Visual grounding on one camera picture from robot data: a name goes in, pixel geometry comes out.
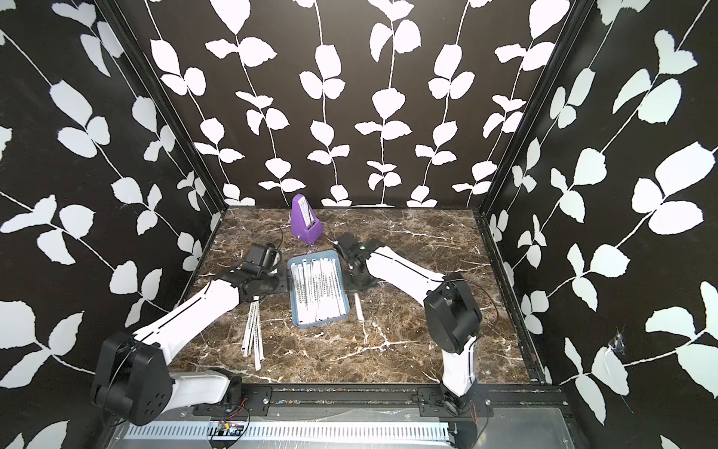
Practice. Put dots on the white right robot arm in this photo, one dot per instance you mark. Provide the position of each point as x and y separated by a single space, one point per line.
453 317

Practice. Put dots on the small green circuit board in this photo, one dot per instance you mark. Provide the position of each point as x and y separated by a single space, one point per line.
229 430

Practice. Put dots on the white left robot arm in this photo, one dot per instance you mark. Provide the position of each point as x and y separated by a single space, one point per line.
132 379

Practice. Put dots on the blue plastic storage box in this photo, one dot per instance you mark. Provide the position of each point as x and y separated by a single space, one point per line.
308 258

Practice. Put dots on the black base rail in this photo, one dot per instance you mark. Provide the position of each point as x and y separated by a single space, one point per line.
429 399

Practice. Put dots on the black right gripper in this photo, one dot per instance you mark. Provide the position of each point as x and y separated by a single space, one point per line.
349 287

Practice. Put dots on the purple metronome-like object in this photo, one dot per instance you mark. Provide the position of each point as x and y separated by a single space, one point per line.
305 224

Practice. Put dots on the black left corner post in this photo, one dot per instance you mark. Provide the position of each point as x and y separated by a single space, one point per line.
146 74

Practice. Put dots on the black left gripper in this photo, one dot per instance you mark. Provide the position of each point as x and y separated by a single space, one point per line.
279 284

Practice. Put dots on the black corner frame post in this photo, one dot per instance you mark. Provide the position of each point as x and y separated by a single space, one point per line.
577 16

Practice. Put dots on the white slotted cable duct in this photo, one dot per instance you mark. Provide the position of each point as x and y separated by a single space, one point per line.
296 431

